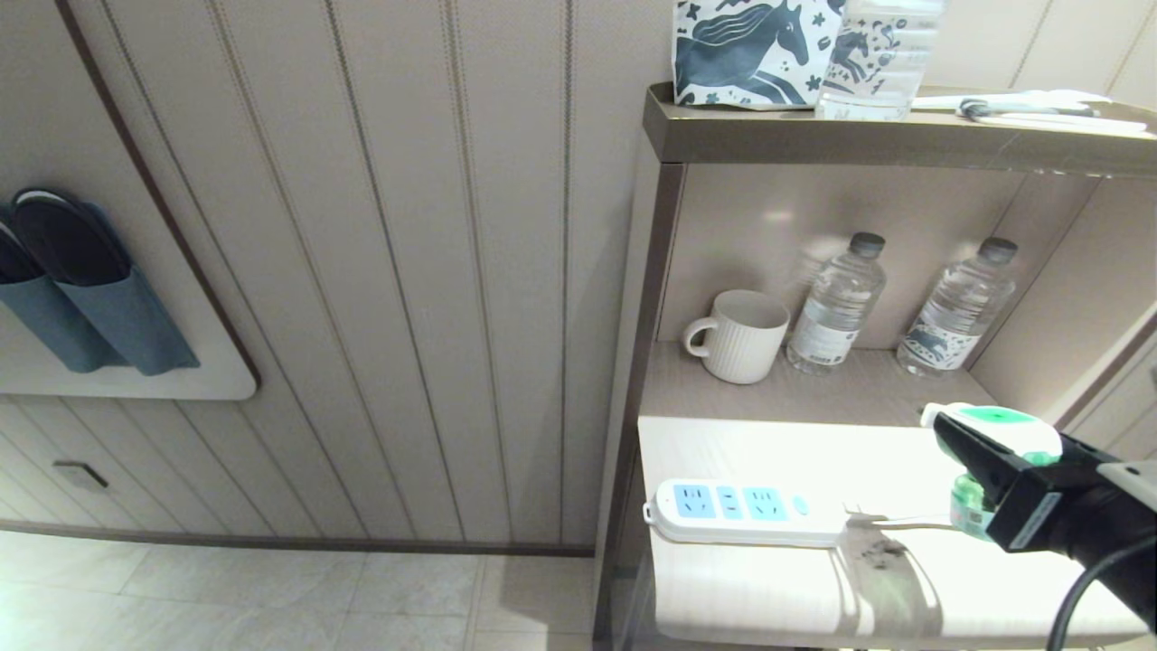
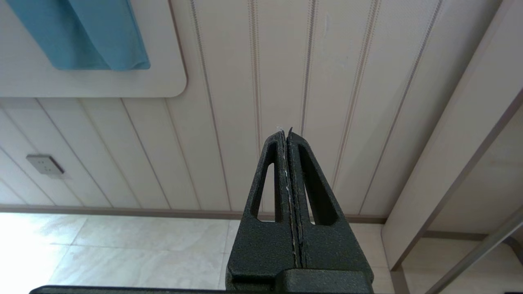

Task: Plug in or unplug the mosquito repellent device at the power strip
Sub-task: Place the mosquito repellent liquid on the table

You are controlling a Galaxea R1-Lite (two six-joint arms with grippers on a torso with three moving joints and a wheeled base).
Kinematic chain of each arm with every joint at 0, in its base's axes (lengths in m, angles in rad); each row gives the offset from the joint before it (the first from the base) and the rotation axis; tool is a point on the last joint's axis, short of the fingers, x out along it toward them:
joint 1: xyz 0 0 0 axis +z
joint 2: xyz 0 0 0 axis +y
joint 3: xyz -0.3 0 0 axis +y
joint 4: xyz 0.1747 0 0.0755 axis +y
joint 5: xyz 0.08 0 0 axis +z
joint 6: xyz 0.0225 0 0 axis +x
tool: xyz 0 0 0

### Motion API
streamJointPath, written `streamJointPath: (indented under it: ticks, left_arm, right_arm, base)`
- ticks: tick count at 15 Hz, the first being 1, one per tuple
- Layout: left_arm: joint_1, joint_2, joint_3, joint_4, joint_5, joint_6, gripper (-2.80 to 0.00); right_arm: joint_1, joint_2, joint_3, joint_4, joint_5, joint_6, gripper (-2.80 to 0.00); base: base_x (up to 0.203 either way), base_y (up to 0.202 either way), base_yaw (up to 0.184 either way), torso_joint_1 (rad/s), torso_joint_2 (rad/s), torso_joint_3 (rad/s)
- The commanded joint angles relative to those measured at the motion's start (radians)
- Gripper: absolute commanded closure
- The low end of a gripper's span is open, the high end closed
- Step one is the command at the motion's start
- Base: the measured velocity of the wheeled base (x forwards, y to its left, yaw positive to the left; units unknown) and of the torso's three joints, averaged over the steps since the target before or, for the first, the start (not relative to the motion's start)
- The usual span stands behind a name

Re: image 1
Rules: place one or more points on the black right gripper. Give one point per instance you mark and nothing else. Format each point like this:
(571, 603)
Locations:
(1076, 506)

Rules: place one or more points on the green mosquito repellent plug-in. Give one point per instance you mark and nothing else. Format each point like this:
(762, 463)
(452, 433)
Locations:
(994, 418)

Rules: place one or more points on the white power strip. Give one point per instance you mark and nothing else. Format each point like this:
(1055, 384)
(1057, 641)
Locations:
(813, 533)

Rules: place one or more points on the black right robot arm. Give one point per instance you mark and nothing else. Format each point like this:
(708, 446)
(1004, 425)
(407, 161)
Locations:
(1134, 561)

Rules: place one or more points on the clear bottle horse print label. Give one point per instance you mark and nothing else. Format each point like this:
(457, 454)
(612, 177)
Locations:
(954, 316)

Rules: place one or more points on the clear bottle plain white label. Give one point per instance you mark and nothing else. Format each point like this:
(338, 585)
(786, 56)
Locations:
(832, 316)

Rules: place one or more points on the white ribbed mug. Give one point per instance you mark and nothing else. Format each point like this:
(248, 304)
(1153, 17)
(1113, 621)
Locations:
(746, 348)

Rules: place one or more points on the papers and pen on shelf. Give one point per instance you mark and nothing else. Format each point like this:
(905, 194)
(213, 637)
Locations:
(1085, 120)

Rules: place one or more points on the beige brown shelf unit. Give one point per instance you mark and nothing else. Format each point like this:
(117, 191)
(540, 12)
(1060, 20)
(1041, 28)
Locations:
(813, 136)

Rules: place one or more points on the large clear horse print bottle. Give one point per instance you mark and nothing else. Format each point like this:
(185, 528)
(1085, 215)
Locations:
(881, 63)

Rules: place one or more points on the horse print tissue box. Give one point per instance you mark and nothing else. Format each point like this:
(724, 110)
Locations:
(750, 54)

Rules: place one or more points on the brown baseboard strip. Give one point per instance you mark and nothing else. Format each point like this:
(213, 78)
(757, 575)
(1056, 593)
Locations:
(271, 542)

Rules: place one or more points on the blue slipper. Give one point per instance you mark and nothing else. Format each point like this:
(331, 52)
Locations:
(45, 325)
(117, 307)

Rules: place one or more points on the silver right camera bracket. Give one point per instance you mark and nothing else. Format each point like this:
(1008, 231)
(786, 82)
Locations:
(1130, 484)

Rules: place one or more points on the grey wall socket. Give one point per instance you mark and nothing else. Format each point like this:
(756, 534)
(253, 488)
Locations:
(79, 476)

